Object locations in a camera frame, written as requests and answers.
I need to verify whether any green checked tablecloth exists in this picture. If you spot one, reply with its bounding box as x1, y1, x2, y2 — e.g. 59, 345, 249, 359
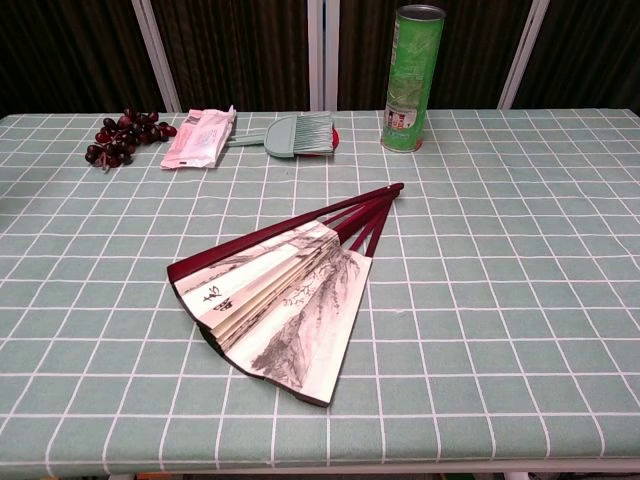
0, 108, 640, 477

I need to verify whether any red flat object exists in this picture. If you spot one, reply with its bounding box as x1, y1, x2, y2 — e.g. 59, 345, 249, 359
299, 127, 342, 160

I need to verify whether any white table frame bar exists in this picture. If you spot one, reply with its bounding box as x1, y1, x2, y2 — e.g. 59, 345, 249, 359
108, 458, 640, 480

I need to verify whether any white vertical frame post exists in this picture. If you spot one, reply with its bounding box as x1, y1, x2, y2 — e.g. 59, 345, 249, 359
306, 0, 342, 112

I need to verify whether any teal hand brush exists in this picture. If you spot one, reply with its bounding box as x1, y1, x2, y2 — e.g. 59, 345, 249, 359
227, 110, 336, 160

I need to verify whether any painted paper folding fan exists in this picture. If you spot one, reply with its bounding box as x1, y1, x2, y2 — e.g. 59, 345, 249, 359
166, 182, 405, 408

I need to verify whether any green cylindrical chip can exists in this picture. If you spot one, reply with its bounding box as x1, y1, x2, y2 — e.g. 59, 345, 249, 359
380, 4, 447, 153

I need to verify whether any white slanted frame pole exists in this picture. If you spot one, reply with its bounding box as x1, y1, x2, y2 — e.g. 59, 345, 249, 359
130, 0, 182, 113
496, 0, 552, 110

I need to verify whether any dark red grape bunch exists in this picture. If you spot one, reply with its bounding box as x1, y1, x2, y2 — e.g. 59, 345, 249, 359
84, 107, 179, 172

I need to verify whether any pink white wipes packet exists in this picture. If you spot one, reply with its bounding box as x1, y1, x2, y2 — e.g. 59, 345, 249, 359
159, 104, 238, 171

